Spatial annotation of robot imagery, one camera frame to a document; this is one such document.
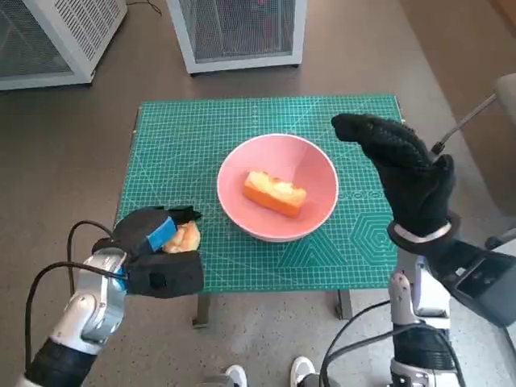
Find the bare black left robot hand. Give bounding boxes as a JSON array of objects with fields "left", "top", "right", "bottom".
[{"left": 111, "top": 205, "right": 203, "bottom": 257}]

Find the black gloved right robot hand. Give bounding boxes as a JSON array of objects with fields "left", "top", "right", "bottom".
[{"left": 330, "top": 113, "right": 456, "bottom": 239}]

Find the round toy bread bun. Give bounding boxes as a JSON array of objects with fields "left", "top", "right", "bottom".
[{"left": 163, "top": 223, "right": 202, "bottom": 254}]

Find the pink bowl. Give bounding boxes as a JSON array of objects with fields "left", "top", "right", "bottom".
[{"left": 216, "top": 134, "right": 339, "bottom": 243}]

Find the long toy bread loaf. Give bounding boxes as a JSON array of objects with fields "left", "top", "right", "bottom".
[{"left": 242, "top": 169, "right": 307, "bottom": 219}]

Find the green cutting mat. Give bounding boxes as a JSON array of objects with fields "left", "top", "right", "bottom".
[{"left": 115, "top": 94, "right": 404, "bottom": 293}]

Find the metal table leg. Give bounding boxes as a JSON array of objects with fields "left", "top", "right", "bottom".
[
  {"left": 333, "top": 289, "right": 355, "bottom": 322},
  {"left": 192, "top": 292, "right": 217, "bottom": 330}
]

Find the white left robot foot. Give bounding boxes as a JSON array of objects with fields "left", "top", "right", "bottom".
[{"left": 224, "top": 364, "right": 249, "bottom": 387}]

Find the white robot foot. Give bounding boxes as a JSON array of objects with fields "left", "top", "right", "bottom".
[
  {"left": 224, "top": 364, "right": 249, "bottom": 387},
  {"left": 290, "top": 356, "right": 318, "bottom": 387}
]

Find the white cabinet with slotted side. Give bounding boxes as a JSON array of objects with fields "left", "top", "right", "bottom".
[{"left": 0, "top": 0, "right": 129, "bottom": 90}]

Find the white right robot foot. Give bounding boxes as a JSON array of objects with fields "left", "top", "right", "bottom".
[{"left": 290, "top": 356, "right": 318, "bottom": 387}]

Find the white mesh front cabinet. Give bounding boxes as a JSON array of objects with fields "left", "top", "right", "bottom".
[{"left": 164, "top": 0, "right": 307, "bottom": 74}]

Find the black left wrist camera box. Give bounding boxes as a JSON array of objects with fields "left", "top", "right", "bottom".
[{"left": 125, "top": 249, "right": 205, "bottom": 300}]

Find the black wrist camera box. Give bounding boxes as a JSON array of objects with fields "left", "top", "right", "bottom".
[
  {"left": 437, "top": 237, "right": 516, "bottom": 328},
  {"left": 125, "top": 249, "right": 205, "bottom": 300}
]

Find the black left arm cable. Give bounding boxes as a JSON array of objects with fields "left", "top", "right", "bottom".
[
  {"left": 24, "top": 260, "right": 126, "bottom": 372},
  {"left": 66, "top": 219, "right": 116, "bottom": 299}
]

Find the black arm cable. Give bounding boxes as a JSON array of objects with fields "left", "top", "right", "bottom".
[
  {"left": 66, "top": 219, "right": 116, "bottom": 299},
  {"left": 24, "top": 260, "right": 126, "bottom": 372},
  {"left": 327, "top": 324, "right": 464, "bottom": 387},
  {"left": 320, "top": 300, "right": 391, "bottom": 387}
]

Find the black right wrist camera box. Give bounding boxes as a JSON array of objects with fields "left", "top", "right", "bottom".
[{"left": 437, "top": 237, "right": 516, "bottom": 328}]

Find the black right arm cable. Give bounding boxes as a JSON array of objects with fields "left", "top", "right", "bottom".
[
  {"left": 320, "top": 300, "right": 391, "bottom": 387},
  {"left": 327, "top": 324, "right": 464, "bottom": 387}
]

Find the thin black floor cable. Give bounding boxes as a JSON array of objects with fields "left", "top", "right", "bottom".
[{"left": 127, "top": 0, "right": 162, "bottom": 15}]

